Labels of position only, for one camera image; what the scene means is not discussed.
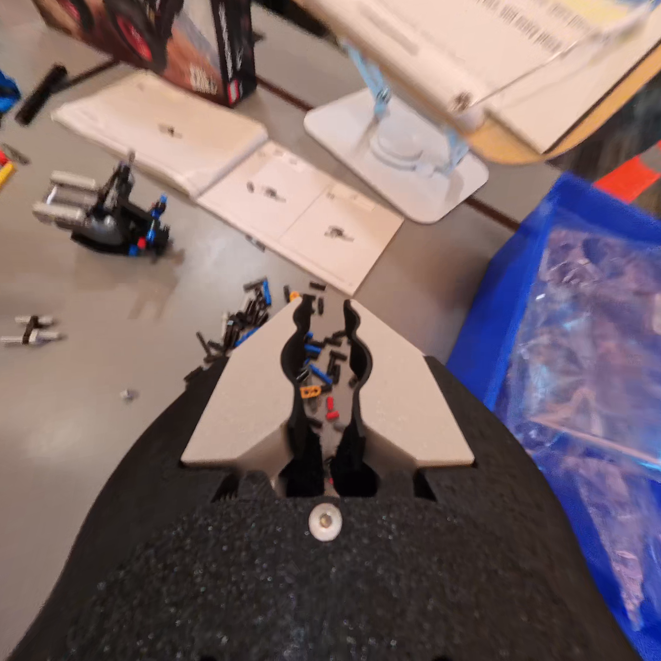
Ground orange object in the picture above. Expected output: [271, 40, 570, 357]
[594, 155, 661, 204]

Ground blue plastic bin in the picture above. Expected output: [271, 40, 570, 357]
[447, 173, 661, 661]

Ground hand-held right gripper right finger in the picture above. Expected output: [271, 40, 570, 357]
[343, 298, 476, 486]

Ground lego set box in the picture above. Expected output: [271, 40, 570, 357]
[31, 0, 259, 108]

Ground long black lego bar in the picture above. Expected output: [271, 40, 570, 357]
[14, 64, 69, 126]

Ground white instruction booklet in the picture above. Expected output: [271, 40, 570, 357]
[52, 70, 406, 297]

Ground white document stand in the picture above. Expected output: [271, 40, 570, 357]
[304, 41, 490, 225]

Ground black lego connector grey axles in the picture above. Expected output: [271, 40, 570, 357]
[0, 314, 65, 348]

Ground blue lego bracket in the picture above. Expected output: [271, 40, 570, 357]
[0, 70, 22, 114]

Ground clear plastic bag bundle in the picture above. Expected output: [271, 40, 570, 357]
[496, 196, 661, 641]

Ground pile of small lego pins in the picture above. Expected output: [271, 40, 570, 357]
[183, 279, 362, 427]

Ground long thin black axle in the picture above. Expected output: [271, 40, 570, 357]
[62, 59, 122, 88]

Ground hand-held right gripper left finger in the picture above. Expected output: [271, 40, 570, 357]
[181, 297, 318, 484]

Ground partly built lego truck chassis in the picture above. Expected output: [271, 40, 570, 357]
[32, 150, 174, 261]

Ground laminated instruction sheet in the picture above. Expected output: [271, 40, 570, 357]
[297, 0, 661, 156]

